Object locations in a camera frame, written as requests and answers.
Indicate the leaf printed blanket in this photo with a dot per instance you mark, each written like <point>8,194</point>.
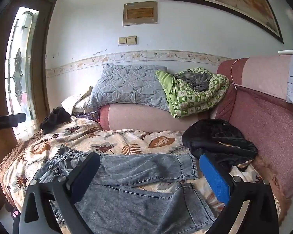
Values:
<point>112,136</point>

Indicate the white pillow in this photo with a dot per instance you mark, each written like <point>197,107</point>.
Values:
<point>73,103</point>

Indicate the grey quilted blanket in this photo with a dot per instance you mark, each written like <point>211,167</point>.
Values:
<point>127,85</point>

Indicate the purple printed item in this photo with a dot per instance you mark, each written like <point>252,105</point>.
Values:
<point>90,115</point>

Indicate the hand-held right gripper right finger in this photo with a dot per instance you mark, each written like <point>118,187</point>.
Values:
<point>214,180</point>

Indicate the blue denim jacket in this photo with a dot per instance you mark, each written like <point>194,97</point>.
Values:
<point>136,170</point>

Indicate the framed wall plaque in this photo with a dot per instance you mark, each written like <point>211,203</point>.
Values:
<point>139,13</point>

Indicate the beige light switch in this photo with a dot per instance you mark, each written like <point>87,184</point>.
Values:
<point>123,41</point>
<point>131,40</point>

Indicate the black shiny garment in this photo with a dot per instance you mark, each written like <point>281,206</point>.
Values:
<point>210,131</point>

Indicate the black crumpled cloth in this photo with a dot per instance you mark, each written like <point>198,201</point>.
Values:
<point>56,118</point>

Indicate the stained glass window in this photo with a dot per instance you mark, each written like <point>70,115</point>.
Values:
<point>19,65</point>

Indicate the white plastic object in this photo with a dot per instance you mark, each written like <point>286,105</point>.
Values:
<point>290,52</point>

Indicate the wooden window frame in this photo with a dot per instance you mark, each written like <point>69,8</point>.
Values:
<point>42,53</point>

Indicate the grey crumpled cloth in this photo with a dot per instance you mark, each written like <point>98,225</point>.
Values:
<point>197,80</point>

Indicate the green printed blanket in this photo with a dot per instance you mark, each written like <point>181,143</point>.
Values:
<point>185,102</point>

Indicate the pink sofa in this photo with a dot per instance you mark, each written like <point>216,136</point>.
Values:
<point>258,126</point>

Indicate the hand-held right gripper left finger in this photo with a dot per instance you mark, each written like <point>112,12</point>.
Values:
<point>86,175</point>

